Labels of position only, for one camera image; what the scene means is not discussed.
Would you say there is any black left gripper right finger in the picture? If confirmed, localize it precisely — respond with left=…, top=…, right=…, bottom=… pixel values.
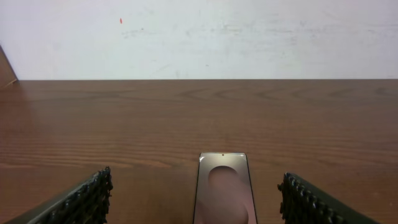
left=277, top=172, right=377, bottom=224

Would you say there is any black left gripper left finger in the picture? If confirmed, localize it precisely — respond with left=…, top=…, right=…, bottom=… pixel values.
left=6, top=166, right=114, bottom=224

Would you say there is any Galaxy smartphone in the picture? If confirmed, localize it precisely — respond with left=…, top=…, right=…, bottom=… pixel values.
left=193, top=152, right=257, bottom=224

